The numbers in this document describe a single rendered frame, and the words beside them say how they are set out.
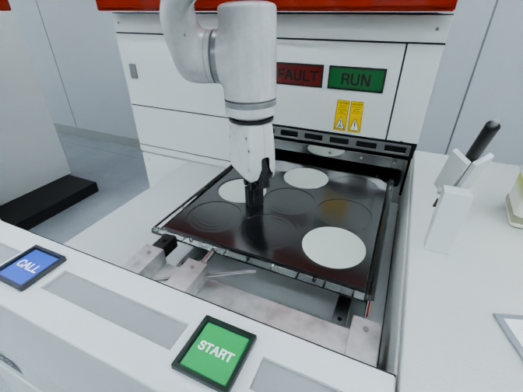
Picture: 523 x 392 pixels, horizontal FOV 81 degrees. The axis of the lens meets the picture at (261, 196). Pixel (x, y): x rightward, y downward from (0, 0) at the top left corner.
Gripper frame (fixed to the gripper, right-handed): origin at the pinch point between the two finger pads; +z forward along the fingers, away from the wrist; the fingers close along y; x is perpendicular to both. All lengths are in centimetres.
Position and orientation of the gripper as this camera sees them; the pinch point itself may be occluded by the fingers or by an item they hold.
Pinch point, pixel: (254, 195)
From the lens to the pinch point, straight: 59.2
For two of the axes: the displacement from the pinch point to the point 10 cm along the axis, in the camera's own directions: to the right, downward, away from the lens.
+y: 4.5, 4.5, -7.7
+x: 8.9, -2.5, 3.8
